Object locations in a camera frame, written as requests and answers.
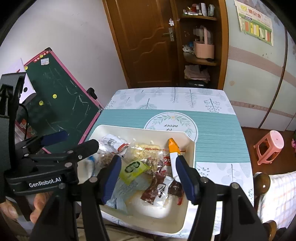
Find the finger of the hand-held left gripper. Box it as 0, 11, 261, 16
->
30, 139, 100, 163
15, 130, 69, 154

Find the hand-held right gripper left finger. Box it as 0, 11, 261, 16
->
29, 155, 122, 241

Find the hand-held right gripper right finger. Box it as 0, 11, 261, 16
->
175, 155, 269, 241

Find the blue and white snack packet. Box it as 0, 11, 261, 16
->
86, 155, 97, 177

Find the clear packet of brown nuts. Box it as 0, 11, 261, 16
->
97, 153, 114, 168

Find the green snack packet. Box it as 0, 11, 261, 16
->
119, 161, 150, 185

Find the light blue packet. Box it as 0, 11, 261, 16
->
105, 174, 151, 214

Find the dark red-brown snack packet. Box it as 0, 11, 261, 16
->
141, 173, 174, 205

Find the orange and white oat bar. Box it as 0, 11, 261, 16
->
167, 138, 184, 184

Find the clear bag of yellow crackers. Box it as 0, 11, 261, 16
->
127, 142, 163, 168

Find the white plastic tray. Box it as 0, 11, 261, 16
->
77, 125, 196, 237

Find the person's left hand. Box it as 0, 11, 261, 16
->
0, 192, 50, 224

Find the white paper with black dots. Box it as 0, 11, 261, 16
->
9, 58, 37, 104

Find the black clamp knob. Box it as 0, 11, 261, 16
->
87, 88, 99, 100

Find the round wooden bed knob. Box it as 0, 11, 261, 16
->
253, 173, 271, 198

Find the dark pot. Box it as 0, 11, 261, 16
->
187, 80, 207, 88

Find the checked blanket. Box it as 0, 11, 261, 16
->
257, 170, 296, 230

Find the pink plastic stool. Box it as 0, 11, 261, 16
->
254, 130, 285, 165

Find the stack of folded cloths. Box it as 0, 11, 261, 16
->
184, 65, 211, 82

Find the brown wooden door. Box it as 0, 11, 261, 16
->
103, 0, 180, 89

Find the floral wardrobe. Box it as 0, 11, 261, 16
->
223, 0, 296, 131

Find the wooden corner shelf unit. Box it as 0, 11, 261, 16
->
171, 0, 228, 91

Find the group of toiletry bottles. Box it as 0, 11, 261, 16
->
183, 3, 217, 17

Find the green chalkboard with pink frame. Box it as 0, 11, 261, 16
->
15, 47, 104, 154

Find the pink basket with handle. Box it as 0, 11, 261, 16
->
193, 27, 215, 59

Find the metal door handle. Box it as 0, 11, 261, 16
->
162, 28, 175, 42

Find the wall poster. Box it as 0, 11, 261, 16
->
234, 0, 274, 46

